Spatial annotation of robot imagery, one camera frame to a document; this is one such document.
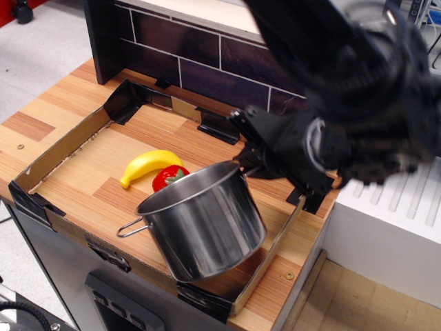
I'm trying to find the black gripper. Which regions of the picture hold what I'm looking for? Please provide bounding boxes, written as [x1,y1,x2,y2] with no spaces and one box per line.
[229,106,348,195]

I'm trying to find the stainless steel pot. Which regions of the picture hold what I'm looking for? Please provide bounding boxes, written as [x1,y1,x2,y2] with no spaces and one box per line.
[135,161,267,283]

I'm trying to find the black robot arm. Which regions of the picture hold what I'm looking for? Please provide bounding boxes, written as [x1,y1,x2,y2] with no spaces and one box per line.
[230,1,440,195]

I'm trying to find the red toy strawberry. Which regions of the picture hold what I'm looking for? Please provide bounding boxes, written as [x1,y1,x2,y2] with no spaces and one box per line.
[152,165,189,192]

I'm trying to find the yellow toy banana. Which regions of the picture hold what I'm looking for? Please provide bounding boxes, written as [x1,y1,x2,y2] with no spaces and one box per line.
[120,150,183,189]

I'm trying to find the white toy sink drainboard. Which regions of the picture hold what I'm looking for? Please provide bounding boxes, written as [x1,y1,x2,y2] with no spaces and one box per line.
[333,161,441,239]

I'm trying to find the black caster wheel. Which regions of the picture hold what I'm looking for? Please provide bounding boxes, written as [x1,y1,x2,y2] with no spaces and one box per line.
[11,0,34,25]

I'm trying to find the white cables in background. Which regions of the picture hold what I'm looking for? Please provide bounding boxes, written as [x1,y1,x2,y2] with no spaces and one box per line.
[409,0,441,68]

